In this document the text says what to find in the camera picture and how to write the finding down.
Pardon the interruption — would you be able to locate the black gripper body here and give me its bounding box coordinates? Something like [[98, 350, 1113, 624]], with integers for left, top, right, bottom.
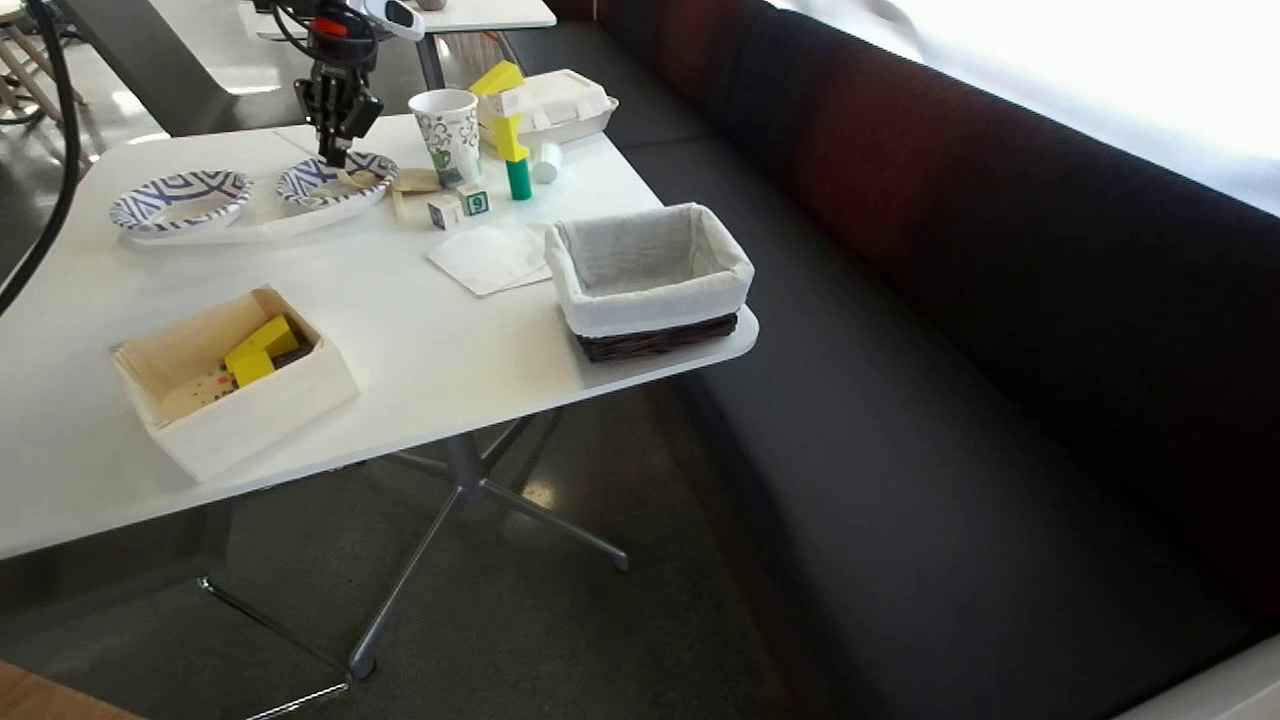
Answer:
[[292, 52, 388, 133]]

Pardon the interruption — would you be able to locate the blue patterned paper bowl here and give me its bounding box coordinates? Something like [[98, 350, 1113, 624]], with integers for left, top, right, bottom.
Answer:
[[273, 147, 399, 215], [107, 169, 255, 246]]

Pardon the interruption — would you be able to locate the natural wooden block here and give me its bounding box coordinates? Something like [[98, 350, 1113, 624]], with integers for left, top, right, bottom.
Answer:
[[384, 169, 450, 232]]

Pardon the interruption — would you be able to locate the green patterned paper cup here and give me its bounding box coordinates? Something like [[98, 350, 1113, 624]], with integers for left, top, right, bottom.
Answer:
[[403, 85, 485, 196]]

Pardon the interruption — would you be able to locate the tilted yellow block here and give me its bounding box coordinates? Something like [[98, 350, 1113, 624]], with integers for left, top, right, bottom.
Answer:
[[462, 58, 530, 104]]

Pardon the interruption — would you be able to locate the upright yellow block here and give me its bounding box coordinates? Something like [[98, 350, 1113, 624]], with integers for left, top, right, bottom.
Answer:
[[486, 113, 530, 169]]

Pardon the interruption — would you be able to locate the green block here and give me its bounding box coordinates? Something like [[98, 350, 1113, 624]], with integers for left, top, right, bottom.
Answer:
[[503, 155, 539, 209]]

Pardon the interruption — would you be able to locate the white background table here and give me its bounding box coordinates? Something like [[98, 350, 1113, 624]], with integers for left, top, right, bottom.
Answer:
[[384, 0, 560, 91]]

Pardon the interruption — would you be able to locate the folded white napkin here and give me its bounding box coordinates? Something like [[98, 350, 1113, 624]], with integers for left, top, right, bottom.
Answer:
[[425, 219, 555, 302]]

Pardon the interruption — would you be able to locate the small white cup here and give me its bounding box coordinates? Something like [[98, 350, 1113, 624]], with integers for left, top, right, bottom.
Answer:
[[527, 142, 566, 187]]

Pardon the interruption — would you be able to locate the white takeout container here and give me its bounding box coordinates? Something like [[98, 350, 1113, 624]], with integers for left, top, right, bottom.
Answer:
[[467, 63, 625, 151]]

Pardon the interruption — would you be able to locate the yellow toy block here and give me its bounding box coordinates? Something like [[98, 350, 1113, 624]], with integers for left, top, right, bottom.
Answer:
[[219, 314, 303, 393]]

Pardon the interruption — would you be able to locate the white wooden box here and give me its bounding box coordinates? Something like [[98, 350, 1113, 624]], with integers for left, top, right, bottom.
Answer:
[[104, 282, 362, 489]]

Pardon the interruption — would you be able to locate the dark basket with white liner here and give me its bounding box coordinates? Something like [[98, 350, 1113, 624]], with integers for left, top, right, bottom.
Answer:
[[539, 202, 759, 370]]

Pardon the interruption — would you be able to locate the metal table base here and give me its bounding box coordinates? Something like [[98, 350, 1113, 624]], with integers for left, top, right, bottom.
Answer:
[[195, 408, 634, 720]]

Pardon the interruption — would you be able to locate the wooden board corner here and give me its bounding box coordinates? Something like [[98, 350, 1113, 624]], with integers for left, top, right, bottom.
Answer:
[[0, 655, 142, 720]]

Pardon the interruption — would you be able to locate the dark upholstered bench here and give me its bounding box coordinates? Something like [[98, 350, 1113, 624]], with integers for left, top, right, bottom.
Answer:
[[495, 0, 1280, 720]]

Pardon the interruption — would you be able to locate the white ledge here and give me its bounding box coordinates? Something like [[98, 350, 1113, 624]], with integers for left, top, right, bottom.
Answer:
[[1116, 634, 1280, 720]]

